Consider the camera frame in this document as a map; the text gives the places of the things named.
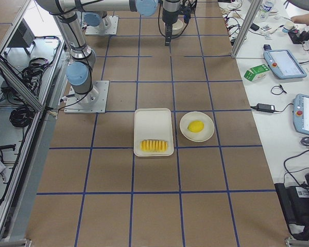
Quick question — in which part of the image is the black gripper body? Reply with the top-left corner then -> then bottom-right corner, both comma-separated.
162,0 -> 180,25

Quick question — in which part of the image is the cream ceramic bowl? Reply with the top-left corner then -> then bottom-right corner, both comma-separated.
172,19 -> 184,36

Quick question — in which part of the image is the yellow lemon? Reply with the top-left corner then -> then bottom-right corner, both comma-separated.
187,120 -> 204,133

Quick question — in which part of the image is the person forearm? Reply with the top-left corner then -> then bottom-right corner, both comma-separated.
290,13 -> 309,25

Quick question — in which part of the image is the cream rectangular tray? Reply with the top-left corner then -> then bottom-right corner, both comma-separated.
133,108 -> 174,157

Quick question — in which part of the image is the green white carton box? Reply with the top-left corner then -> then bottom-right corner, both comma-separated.
244,64 -> 270,81

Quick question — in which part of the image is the cream round plate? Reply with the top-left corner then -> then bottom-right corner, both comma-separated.
180,111 -> 215,142

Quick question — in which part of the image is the far blue teach pendant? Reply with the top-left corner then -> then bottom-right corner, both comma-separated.
263,49 -> 307,79

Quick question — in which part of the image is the blue teach pendant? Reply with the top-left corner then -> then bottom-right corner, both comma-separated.
293,94 -> 309,135
263,49 -> 307,79

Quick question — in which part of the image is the sliced yellow pineapple toy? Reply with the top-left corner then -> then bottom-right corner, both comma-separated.
140,139 -> 168,152

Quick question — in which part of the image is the paper cup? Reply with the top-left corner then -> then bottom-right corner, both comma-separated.
282,21 -> 296,33

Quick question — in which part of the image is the black power adapter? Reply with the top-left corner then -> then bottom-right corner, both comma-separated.
256,103 -> 276,113

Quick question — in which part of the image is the grey electronics box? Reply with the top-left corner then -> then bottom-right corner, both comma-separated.
7,19 -> 35,55

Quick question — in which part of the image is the near blue teach pendant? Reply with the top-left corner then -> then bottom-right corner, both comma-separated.
293,94 -> 309,135

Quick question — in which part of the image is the black bag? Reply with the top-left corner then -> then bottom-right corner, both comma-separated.
274,173 -> 309,241

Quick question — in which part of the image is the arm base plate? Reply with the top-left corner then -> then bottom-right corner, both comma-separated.
63,81 -> 109,114
84,13 -> 119,36

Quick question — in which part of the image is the aluminium frame post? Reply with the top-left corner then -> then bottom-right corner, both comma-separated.
231,0 -> 262,58

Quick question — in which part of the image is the black coiled cable bundle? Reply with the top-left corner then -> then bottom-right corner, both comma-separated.
9,105 -> 33,128

